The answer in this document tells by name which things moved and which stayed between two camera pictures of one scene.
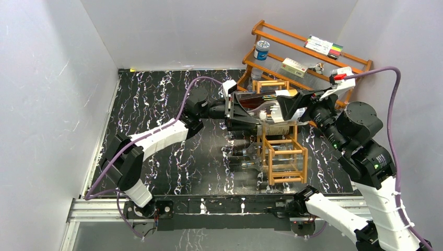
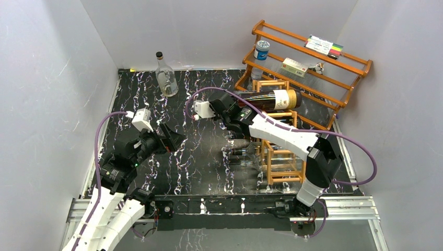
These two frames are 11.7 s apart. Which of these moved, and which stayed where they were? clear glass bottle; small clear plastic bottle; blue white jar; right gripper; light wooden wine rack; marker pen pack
Moved: clear glass bottle; right gripper
Stayed: small clear plastic bottle; marker pen pack; light wooden wine rack; blue white jar
